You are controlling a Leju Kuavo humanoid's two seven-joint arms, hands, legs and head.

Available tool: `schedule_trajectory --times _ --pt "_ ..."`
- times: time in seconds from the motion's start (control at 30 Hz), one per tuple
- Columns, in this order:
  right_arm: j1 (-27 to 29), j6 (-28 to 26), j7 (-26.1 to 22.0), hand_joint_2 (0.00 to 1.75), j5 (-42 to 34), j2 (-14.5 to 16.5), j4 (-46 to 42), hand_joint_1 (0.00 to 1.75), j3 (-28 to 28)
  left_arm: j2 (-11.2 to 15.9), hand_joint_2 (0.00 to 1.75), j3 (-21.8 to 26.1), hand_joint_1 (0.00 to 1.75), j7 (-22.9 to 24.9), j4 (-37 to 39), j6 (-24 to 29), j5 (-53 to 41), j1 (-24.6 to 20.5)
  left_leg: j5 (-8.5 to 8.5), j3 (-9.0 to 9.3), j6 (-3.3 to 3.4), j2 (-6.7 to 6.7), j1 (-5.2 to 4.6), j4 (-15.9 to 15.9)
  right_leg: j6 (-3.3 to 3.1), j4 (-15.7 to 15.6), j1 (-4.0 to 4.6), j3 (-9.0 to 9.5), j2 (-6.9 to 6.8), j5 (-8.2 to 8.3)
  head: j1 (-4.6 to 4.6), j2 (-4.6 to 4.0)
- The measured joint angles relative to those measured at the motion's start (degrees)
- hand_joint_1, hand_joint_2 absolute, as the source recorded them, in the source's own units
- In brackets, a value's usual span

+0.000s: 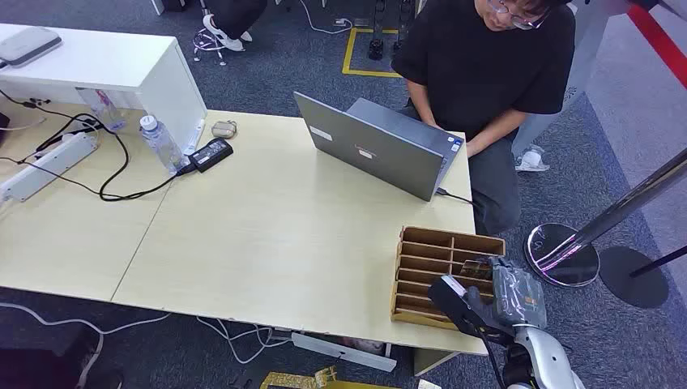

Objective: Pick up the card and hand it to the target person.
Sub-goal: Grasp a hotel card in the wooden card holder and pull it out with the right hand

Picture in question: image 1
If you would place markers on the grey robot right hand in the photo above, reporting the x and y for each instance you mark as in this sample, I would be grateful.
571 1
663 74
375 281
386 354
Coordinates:
519 294

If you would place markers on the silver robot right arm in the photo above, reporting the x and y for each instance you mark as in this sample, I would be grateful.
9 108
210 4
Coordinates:
547 357

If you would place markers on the person's right forearm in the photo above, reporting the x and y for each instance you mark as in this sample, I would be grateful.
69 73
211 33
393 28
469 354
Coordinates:
421 104

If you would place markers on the person's left forearm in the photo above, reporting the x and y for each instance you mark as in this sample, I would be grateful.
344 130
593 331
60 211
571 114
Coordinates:
491 133

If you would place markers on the dark patterned card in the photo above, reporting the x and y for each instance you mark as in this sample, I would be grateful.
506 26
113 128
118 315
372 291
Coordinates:
475 268

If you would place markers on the person's white shoe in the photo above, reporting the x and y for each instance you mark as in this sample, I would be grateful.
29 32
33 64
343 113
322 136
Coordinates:
531 160

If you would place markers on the person with white shoes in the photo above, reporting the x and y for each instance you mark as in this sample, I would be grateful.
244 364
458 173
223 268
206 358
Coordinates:
231 19

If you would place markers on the cardboard divider box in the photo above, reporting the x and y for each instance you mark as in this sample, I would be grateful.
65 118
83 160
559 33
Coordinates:
429 257

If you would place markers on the black stanchion base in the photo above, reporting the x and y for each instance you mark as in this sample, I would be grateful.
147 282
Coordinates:
633 276

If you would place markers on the white under-desk bar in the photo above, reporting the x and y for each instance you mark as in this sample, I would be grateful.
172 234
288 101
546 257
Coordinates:
343 351

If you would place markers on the grey laptop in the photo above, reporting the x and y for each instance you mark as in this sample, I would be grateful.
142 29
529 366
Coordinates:
375 147

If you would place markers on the yellow cardboard scraps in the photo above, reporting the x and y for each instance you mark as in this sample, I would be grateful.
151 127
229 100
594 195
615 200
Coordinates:
316 380

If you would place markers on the black stand feet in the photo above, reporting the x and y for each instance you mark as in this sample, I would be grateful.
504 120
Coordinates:
377 48

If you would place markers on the red barrier belt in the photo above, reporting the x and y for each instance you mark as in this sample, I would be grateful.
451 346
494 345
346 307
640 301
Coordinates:
657 40

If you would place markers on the small grey earbuds case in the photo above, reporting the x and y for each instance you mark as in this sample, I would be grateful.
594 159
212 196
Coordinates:
224 129

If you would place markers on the black power adapter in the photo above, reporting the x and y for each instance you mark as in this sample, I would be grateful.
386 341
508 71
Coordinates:
211 154

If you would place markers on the clear plastic water bottle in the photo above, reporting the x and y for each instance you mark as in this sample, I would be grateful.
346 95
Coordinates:
161 144

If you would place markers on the chrome chair base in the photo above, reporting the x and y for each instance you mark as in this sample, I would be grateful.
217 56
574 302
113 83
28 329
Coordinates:
208 45

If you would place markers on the clear plastic bottle with print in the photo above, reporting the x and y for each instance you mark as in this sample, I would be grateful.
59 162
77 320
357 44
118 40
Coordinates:
103 110

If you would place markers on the white cabinet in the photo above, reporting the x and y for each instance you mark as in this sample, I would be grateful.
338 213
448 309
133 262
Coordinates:
118 64

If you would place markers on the white power strip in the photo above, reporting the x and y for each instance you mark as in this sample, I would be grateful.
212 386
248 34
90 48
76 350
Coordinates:
48 166

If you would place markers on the flat grey device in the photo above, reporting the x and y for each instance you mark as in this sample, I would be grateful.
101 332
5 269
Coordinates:
27 45

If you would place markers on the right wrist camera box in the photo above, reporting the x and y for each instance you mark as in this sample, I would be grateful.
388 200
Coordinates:
452 298

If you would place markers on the chrome stanchion post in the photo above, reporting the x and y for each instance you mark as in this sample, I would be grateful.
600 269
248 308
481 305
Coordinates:
585 236

